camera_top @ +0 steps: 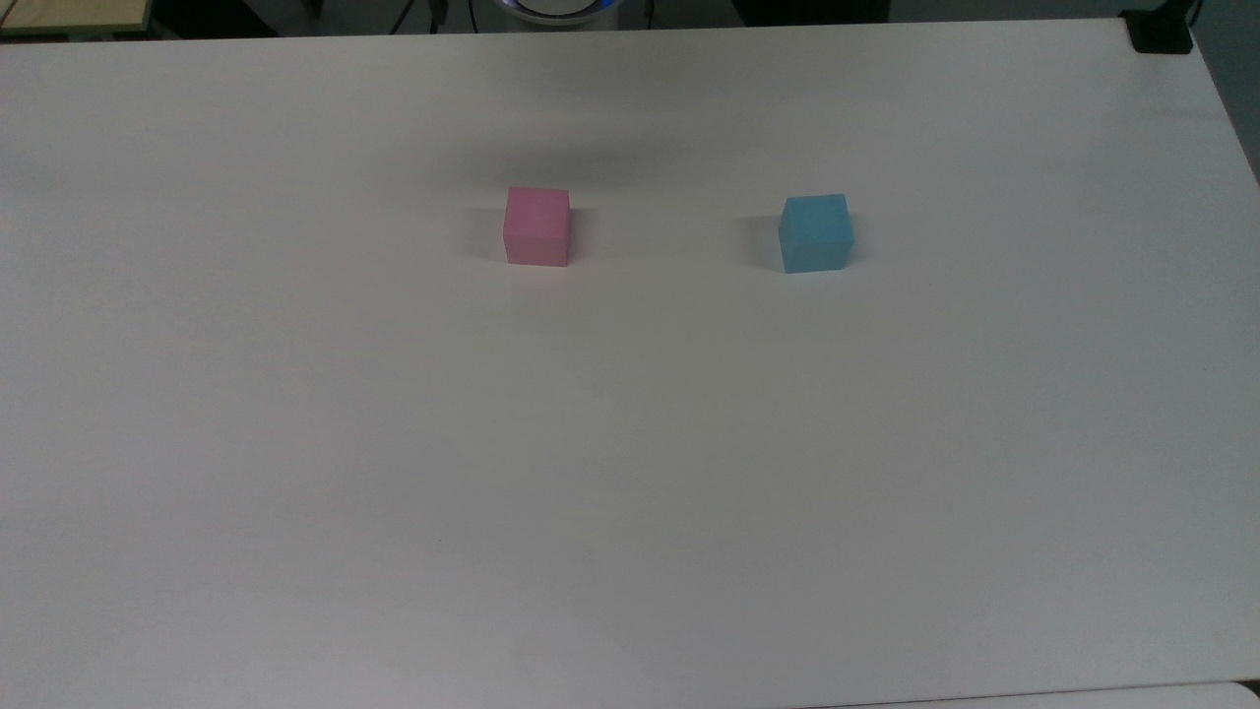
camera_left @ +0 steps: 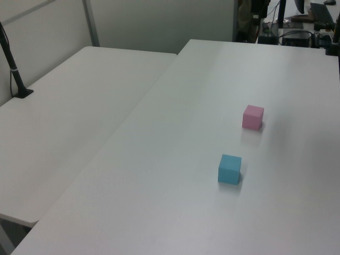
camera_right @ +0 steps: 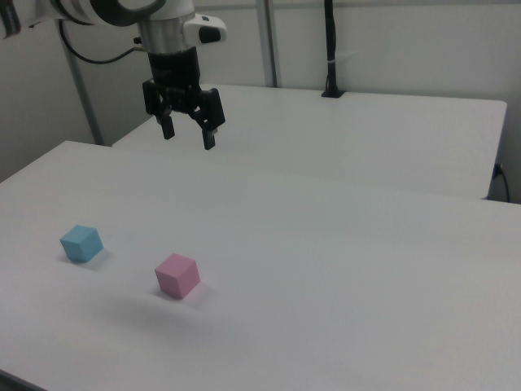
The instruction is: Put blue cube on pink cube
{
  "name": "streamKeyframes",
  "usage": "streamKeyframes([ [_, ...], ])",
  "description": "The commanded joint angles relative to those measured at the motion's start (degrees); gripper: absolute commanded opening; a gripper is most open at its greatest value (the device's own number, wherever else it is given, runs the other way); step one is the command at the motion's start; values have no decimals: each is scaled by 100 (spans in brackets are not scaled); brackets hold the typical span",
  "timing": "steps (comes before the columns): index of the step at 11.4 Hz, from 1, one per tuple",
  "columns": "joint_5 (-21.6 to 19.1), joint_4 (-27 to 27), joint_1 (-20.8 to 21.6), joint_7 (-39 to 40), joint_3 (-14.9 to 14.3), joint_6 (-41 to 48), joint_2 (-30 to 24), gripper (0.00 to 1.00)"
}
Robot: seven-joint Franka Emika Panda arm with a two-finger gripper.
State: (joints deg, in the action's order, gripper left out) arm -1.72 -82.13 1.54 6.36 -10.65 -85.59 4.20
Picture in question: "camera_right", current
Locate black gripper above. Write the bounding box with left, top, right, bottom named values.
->
left=142, top=46, right=226, bottom=151

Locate blue cube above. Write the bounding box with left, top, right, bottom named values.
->
left=59, top=224, right=104, bottom=264

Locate pink cube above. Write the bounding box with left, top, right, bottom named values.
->
left=154, top=253, right=202, bottom=301

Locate grey metal partition post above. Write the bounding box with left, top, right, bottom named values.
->
left=256, top=0, right=282, bottom=88
left=63, top=19, right=105, bottom=146

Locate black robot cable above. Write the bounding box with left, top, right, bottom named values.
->
left=59, top=19, right=144, bottom=65

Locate black camera stand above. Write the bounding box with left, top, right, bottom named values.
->
left=321, top=0, right=346, bottom=99

